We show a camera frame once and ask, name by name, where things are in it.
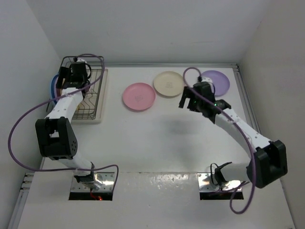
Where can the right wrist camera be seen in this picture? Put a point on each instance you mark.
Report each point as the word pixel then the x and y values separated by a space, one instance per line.
pixel 201 79

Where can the wire dish rack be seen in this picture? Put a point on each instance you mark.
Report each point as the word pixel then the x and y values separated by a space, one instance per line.
pixel 97 72

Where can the blue plate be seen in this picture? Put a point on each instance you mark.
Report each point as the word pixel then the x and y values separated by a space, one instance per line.
pixel 53 80

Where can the lilac plate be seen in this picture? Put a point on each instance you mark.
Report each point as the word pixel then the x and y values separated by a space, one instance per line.
pixel 220 81
pixel 54 90

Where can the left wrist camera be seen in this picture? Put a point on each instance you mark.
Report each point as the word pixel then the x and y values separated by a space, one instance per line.
pixel 78 59

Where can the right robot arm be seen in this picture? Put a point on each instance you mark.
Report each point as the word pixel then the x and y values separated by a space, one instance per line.
pixel 268 161

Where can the cream plate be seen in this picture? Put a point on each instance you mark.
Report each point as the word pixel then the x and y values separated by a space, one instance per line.
pixel 169 84

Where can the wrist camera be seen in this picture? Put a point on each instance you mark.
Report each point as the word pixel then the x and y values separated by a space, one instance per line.
pixel 201 79
pixel 78 59

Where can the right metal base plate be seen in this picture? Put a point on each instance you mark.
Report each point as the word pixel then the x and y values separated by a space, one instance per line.
pixel 206 186

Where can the beige drip tray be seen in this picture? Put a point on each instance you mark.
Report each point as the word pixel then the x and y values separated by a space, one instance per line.
pixel 89 111

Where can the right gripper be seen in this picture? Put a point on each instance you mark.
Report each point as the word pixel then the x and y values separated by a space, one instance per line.
pixel 188 93

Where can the orange plate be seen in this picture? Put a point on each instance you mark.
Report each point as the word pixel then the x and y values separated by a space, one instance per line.
pixel 59 90

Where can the pink plate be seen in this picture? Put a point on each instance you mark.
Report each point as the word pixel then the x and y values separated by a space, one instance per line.
pixel 139 96

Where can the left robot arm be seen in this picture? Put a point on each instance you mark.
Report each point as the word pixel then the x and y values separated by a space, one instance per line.
pixel 56 138

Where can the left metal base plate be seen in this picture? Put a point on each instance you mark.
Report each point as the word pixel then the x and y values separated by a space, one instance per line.
pixel 104 181

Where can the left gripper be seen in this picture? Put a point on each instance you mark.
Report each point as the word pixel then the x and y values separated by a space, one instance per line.
pixel 64 72

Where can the metal base plate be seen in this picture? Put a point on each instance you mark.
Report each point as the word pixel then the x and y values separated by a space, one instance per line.
pixel 104 181
pixel 206 186

